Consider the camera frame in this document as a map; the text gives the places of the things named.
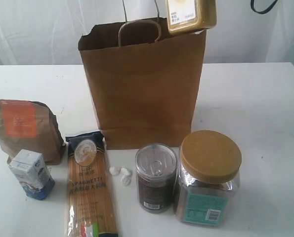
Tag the brown paper shopping bag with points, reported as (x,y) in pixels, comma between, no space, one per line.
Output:
(143,81)

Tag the dark-filled can pull-tab lid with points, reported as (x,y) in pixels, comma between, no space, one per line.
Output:
(156,166)

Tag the clear jar gold lid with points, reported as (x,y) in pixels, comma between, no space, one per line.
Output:
(208,175)

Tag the yellow millet plastic bottle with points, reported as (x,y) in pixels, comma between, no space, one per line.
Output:
(190,15)

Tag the spaghetti pasta packet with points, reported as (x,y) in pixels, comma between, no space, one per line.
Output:
(90,200)

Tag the white blue milk carton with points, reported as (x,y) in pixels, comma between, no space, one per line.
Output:
(32,173)

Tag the brown pouch orange label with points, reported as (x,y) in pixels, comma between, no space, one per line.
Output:
(32,126)

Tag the white backdrop curtain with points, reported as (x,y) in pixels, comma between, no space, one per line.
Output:
(46,32)

